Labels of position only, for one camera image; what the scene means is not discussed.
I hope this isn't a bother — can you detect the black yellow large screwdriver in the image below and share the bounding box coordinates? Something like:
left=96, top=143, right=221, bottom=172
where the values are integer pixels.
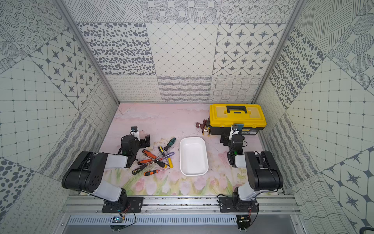
left=158, top=146, right=165, bottom=156

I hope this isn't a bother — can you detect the small orange black screwdriver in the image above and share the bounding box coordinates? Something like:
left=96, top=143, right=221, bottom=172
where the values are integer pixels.
left=144, top=169, right=168, bottom=176

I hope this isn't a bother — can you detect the green black screwdriver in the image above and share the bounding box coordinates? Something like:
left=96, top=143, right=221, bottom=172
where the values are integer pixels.
left=157, top=137, right=176, bottom=159

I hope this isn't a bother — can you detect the clear purple screwdriver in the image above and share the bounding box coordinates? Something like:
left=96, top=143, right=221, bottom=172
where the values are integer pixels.
left=148, top=152, right=175, bottom=165

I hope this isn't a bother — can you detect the yellow slim screwdriver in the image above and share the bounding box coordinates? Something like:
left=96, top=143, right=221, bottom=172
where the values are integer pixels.
left=168, top=157, right=173, bottom=168

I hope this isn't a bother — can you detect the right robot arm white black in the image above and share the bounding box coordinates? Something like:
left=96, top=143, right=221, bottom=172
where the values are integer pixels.
left=220, top=135, right=283, bottom=204

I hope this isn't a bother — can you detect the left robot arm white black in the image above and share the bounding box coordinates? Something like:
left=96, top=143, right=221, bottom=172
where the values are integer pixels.
left=61, top=134, right=151, bottom=205

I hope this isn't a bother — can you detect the large orange black screwdriver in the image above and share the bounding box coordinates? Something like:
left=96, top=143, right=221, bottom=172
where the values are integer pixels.
left=142, top=149, right=157, bottom=160

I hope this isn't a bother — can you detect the medium orange black screwdriver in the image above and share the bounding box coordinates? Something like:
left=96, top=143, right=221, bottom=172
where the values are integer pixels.
left=137, top=159, right=153, bottom=165

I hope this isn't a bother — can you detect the black yellow dotted screwdriver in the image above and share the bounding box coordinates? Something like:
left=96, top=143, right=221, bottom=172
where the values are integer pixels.
left=131, top=164, right=148, bottom=175

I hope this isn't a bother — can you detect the white plastic storage box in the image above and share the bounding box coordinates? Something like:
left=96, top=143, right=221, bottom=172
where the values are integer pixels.
left=179, top=136, right=209, bottom=176

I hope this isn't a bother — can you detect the yellow black toolbox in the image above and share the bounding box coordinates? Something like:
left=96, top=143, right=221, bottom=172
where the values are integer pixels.
left=209, top=104, right=267, bottom=135

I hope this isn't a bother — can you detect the dark red metal fitting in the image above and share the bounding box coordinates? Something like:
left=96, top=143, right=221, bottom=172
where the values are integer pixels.
left=195, top=119, right=207, bottom=132

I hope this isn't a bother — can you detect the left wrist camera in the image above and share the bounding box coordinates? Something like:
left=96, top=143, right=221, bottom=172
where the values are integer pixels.
left=130, top=126, right=140, bottom=140

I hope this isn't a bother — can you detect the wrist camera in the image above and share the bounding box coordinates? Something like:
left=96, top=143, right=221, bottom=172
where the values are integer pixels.
left=229, top=124, right=244, bottom=140
left=130, top=126, right=140, bottom=140

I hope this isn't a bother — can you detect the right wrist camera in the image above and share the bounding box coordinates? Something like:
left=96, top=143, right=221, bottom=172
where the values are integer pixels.
left=229, top=124, right=244, bottom=140

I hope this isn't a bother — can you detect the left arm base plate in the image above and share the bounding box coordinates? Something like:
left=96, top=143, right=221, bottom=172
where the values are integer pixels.
left=101, top=197, right=144, bottom=213

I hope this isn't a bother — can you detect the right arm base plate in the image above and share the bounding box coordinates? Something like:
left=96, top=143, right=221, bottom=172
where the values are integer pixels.
left=216, top=196, right=259, bottom=213

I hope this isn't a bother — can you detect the aluminium mounting rail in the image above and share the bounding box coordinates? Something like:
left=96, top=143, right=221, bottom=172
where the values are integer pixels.
left=61, top=195, right=301, bottom=215

